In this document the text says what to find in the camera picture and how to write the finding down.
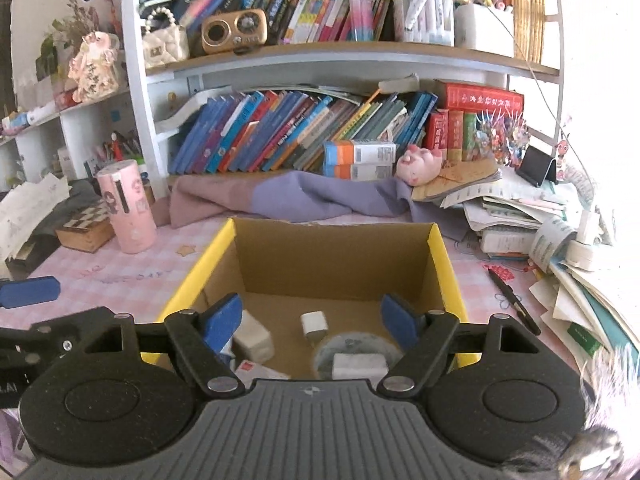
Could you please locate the white plastic dispenser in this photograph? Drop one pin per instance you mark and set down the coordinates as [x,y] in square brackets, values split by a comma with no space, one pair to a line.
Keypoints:
[585,250]

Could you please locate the small white charger cube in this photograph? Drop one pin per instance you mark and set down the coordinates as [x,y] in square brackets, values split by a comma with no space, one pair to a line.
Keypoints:
[314,325]

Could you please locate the small orange figurine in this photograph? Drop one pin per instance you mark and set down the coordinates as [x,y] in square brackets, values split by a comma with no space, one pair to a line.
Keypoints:
[562,157]

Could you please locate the orange and white carton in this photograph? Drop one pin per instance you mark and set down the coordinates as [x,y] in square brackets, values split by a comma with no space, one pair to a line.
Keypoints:
[360,160]

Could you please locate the yellow cardboard box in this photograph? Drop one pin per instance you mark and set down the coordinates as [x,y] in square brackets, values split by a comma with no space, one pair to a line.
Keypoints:
[330,255]

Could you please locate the pink and blue tube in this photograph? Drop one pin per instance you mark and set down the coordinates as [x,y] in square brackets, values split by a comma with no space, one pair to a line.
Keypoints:
[361,7]

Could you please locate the wooden retro radio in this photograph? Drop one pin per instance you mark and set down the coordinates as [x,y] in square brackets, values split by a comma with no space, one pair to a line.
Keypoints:
[235,32]

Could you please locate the fluffy grey sleeve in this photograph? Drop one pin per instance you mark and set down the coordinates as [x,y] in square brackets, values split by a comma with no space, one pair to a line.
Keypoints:
[607,390]

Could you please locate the rolled bamboo slips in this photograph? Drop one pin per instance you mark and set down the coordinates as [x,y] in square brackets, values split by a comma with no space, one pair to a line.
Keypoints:
[527,10]

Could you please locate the row of colourful paperback books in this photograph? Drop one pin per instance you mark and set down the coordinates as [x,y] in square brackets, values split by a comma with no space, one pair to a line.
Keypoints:
[310,0]

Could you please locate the brown paper envelope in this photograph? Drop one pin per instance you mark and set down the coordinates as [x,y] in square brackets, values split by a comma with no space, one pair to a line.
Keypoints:
[460,177]

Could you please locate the white sheet papers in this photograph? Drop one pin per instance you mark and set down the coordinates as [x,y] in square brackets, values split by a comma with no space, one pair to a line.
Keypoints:
[27,210]

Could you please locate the wooden chessboard box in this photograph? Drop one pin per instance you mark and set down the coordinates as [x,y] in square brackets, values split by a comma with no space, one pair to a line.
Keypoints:
[85,232]

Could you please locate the red dictionary books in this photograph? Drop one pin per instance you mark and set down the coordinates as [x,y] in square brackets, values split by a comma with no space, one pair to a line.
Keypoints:
[475,102]

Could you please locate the yellow tape roll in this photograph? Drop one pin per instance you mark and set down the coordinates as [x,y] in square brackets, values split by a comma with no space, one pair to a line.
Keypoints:
[350,342]

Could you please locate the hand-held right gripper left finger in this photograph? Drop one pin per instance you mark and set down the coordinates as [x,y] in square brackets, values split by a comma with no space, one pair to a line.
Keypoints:
[222,322]

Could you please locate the purple cloth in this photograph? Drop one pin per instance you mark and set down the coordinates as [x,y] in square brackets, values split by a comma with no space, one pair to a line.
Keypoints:
[300,197]

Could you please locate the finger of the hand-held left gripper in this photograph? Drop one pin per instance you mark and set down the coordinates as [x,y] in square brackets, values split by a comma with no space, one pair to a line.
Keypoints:
[30,292]
[75,330]

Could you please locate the colourful paper ornament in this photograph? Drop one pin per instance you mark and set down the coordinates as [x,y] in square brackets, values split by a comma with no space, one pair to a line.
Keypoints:
[502,140]

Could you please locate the pink cylindrical humidifier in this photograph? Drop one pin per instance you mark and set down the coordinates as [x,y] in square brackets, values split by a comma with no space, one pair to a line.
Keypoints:
[127,210]

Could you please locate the pen holder with brushes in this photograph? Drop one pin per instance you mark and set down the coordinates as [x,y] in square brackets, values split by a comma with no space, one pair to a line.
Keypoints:
[117,147]

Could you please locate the grey cloth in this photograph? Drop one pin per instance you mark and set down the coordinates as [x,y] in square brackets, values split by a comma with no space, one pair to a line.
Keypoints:
[70,200]

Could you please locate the white quilted handbag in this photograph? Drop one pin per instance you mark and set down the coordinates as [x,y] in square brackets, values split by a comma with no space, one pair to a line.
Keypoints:
[165,45]

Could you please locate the pink pig plush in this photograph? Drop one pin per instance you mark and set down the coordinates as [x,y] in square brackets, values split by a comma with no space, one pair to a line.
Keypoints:
[420,165]

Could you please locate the row of blue books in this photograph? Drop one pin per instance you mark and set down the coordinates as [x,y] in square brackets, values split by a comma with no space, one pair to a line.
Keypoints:
[280,130]

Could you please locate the white rectangular packet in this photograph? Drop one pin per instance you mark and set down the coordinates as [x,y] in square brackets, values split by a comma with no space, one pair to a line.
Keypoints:
[360,366]

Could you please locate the clear box of markers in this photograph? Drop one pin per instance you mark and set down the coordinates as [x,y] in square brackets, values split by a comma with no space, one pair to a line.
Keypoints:
[425,15]

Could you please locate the white wooden bookshelf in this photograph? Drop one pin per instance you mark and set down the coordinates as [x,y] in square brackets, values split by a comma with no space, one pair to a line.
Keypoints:
[140,85]

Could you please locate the white highlighter container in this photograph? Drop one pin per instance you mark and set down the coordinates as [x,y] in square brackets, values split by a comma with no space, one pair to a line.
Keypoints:
[482,27]

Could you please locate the red and white small box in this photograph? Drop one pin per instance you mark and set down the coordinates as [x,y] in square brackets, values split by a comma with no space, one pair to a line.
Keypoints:
[260,372]

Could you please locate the black phone stand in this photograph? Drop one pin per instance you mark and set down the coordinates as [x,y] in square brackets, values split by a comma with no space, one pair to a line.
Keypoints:
[535,167]

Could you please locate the pile of papers and booklets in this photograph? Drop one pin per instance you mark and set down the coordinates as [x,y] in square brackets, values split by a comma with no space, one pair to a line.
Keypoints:
[505,240]

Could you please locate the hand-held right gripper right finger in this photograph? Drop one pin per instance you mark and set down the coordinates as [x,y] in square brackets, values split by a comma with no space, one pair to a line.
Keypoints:
[400,320]

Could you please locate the black pen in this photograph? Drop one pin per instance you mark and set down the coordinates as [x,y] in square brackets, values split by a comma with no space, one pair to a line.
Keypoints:
[515,302]

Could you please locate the pink checked table mat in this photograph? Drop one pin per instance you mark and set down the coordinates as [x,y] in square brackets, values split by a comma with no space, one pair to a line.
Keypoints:
[150,270]

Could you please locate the white power adapter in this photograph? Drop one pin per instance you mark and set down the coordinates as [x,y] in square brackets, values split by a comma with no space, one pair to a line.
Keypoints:
[254,336]

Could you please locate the pink doll figure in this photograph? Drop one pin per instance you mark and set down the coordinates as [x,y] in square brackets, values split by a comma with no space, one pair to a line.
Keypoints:
[95,67]

